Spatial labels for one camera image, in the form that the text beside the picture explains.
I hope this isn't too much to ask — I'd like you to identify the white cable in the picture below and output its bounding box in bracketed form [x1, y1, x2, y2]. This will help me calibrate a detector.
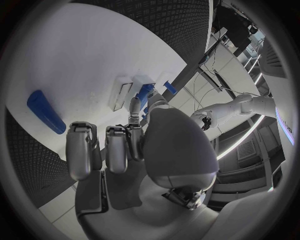
[195, 86, 254, 112]
[193, 68, 220, 108]

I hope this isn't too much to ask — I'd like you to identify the long blue cylinder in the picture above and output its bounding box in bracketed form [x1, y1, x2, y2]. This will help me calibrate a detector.
[26, 89, 67, 135]

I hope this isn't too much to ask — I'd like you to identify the blue peg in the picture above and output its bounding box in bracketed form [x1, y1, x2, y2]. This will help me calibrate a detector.
[163, 80, 179, 95]

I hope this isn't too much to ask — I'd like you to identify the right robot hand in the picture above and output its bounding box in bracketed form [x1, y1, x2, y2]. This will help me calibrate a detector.
[65, 87, 221, 240]

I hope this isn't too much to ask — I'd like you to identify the white task board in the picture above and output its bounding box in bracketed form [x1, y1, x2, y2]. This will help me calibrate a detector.
[5, 2, 189, 162]

